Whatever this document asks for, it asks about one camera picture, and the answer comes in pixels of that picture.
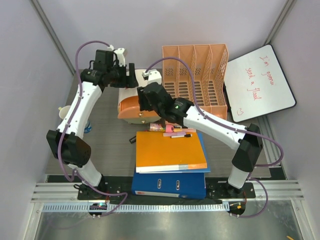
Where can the pink eraser marker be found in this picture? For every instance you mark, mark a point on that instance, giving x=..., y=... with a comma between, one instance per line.
x=176, y=135

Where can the black binder clip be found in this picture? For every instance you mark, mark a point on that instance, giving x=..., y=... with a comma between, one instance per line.
x=133, y=140

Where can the white arched drawer cabinet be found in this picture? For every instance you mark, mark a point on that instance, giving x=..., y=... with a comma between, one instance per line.
x=128, y=106

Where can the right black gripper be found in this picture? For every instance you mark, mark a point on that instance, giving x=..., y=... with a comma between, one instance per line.
x=143, y=104

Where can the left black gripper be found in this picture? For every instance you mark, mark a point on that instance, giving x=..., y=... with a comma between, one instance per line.
x=129, y=81

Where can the blue ring binder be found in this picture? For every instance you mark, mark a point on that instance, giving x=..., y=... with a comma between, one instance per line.
x=168, y=176

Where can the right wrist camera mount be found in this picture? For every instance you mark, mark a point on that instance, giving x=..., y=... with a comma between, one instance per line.
x=151, y=76

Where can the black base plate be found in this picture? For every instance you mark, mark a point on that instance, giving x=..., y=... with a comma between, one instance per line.
x=191, y=189

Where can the perforated cable tray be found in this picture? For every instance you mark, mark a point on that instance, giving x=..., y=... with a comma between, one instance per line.
x=96, y=207

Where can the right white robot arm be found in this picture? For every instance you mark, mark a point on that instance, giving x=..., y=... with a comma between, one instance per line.
x=246, y=141

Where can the orange desk file organizer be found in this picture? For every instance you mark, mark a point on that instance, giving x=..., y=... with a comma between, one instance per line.
x=208, y=64

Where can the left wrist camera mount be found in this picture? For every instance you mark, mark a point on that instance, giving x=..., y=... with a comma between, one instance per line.
x=120, y=55

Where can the small blue-label bottle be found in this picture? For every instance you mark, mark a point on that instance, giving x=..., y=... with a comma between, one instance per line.
x=87, y=127

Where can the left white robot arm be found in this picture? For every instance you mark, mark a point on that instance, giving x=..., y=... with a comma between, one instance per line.
x=66, y=142

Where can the white dry-erase board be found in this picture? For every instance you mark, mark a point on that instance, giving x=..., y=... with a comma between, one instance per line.
x=256, y=85

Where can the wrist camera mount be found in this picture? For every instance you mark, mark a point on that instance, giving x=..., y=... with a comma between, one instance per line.
x=151, y=76
x=120, y=55

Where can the orange folder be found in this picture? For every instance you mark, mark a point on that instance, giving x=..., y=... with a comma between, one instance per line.
x=156, y=153

